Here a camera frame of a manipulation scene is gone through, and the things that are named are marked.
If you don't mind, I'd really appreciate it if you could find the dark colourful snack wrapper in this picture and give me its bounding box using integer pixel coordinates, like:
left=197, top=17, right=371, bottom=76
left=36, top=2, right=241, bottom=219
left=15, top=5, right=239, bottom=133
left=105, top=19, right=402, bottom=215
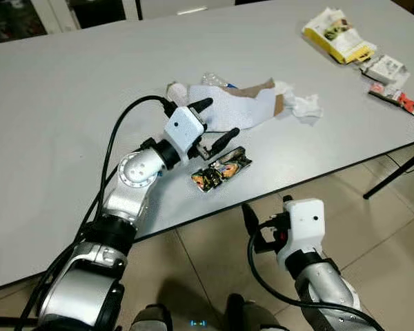
left=190, top=146, right=253, bottom=194

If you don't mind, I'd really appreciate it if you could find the clear plastic bottle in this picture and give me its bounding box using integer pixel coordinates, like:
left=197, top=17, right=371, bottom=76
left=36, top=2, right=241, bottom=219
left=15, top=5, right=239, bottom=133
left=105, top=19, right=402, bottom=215
left=166, top=72, right=230, bottom=103

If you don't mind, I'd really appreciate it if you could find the grey robot right leg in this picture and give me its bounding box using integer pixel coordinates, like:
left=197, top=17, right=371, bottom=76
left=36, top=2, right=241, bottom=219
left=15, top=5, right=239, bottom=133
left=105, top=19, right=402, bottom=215
left=224, top=293, right=290, bottom=331

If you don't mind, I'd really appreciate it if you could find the grey robot leg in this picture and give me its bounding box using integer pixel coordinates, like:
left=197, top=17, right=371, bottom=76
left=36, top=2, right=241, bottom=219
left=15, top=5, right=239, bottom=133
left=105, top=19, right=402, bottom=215
left=130, top=303, right=175, bottom=331
left=224, top=293, right=290, bottom=331

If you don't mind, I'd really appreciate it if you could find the crumpled white tissue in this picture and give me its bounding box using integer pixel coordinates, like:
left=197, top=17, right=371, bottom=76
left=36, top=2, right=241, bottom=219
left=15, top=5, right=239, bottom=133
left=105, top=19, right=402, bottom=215
left=276, top=81, right=325, bottom=126

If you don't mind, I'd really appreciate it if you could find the grey robot left leg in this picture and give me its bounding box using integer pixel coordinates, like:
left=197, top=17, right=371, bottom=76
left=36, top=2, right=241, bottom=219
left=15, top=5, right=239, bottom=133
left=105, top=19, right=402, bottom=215
left=130, top=303, right=175, bottom=331

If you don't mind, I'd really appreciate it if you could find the yellow and white package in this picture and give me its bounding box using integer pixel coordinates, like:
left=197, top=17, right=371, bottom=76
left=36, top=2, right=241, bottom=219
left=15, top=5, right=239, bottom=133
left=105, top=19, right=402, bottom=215
left=302, top=8, right=377, bottom=65

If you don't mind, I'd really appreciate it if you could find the red flat wrapper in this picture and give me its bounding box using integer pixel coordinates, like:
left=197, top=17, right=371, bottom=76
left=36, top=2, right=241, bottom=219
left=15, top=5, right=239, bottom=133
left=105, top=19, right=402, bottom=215
left=368, top=82, right=414, bottom=123

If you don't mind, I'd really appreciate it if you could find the small white carton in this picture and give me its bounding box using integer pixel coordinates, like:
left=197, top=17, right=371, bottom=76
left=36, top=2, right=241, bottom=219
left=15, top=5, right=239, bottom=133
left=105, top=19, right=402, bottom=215
left=359, top=54, right=410, bottom=86

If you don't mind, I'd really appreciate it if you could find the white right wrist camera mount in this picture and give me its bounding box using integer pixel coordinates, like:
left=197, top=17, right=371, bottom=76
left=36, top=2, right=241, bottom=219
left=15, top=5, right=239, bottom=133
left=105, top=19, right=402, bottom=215
left=275, top=198, right=326, bottom=270

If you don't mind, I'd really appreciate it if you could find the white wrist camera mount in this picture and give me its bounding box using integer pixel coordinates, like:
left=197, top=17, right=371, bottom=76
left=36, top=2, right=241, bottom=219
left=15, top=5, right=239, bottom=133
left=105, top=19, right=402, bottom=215
left=164, top=106, right=207, bottom=157
left=275, top=198, right=326, bottom=270

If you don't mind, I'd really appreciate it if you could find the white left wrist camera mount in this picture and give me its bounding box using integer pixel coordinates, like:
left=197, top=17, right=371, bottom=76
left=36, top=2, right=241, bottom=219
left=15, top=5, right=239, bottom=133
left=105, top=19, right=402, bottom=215
left=164, top=106, right=207, bottom=157

